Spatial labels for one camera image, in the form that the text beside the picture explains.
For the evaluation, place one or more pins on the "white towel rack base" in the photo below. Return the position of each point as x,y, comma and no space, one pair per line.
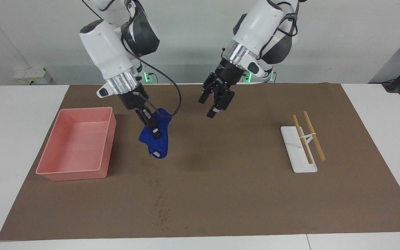
300,163

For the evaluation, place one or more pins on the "spilled water puddle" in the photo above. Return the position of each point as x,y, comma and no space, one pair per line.
161,201

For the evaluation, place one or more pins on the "pink plastic bin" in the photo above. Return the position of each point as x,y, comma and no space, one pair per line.
78,139

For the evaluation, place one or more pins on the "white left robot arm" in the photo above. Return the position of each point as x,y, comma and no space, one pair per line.
259,24

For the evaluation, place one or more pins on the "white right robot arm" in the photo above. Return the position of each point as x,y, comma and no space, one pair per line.
106,52

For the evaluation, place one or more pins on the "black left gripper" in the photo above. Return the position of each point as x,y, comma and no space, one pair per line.
226,80

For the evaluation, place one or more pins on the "blue towel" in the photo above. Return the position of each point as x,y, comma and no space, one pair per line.
158,144

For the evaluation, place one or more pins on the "brown table mat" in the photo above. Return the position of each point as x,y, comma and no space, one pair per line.
221,201

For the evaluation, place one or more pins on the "long wooden rack dowel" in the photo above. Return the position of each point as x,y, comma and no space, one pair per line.
316,142

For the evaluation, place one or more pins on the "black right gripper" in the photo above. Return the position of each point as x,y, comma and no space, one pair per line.
135,100

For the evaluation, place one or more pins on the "short wooden rack dowel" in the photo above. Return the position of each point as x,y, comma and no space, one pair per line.
304,146

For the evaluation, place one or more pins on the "white wall outlet box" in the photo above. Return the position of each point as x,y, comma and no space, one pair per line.
30,74

